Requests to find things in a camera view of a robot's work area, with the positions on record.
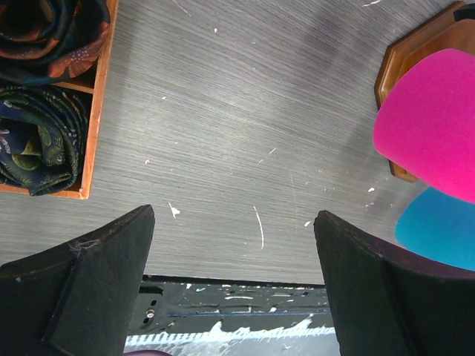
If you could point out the rolled green patterned tie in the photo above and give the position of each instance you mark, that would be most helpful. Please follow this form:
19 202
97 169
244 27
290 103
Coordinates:
44 131

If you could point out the gold wire wine glass rack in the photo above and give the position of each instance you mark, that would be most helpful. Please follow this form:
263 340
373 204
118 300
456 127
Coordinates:
452 28

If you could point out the aluminium front rail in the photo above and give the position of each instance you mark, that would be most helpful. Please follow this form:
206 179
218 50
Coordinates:
300 339

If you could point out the rolled dark floral tie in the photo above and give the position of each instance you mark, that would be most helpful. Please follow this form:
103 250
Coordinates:
43 42

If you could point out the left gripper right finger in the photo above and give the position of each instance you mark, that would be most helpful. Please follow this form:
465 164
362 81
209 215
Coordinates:
385 300

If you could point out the blue wine glass front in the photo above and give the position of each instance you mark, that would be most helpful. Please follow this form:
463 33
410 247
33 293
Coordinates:
439 227

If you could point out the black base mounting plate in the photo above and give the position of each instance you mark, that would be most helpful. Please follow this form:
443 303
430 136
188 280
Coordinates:
179 305

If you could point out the pink wine glass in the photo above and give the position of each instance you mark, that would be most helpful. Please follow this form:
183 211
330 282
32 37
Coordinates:
426 123

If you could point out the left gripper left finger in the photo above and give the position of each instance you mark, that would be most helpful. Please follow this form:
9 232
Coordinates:
78 297

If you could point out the wooden compartment tray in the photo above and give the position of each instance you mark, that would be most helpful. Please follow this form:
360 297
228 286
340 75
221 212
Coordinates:
92 83

